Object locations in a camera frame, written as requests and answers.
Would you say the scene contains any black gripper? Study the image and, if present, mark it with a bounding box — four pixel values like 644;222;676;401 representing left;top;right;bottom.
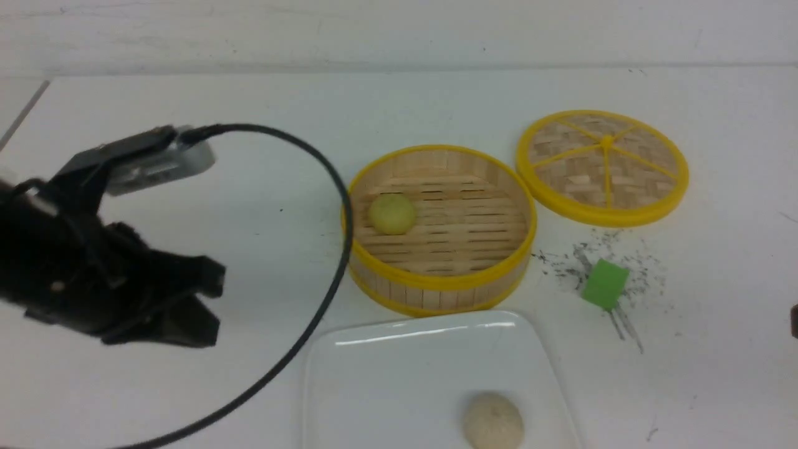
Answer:
2;177;227;349

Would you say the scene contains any yellow steamed bun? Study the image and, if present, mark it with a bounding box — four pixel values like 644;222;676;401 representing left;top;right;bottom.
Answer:
367;193;416;235

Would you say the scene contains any white steamed bun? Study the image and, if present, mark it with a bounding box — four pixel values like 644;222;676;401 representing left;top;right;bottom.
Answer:
462;392;526;448

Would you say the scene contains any white rectangular plate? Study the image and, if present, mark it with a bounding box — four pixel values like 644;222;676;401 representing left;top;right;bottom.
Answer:
301;310;582;448

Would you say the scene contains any yellow bamboo steamer basket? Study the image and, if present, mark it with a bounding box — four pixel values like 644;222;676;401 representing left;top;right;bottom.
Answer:
349;145;537;317

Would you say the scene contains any green block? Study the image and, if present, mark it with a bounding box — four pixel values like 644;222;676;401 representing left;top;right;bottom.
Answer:
581;259;630;311

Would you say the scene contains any yellow bamboo steamer lid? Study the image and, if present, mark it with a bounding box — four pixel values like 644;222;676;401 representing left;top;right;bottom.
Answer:
515;110;690;228

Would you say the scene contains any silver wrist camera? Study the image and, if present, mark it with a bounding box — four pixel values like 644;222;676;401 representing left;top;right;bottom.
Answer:
52;125;217;197

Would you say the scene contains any black camera cable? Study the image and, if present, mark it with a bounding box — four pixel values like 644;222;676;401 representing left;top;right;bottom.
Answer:
118;123;354;449

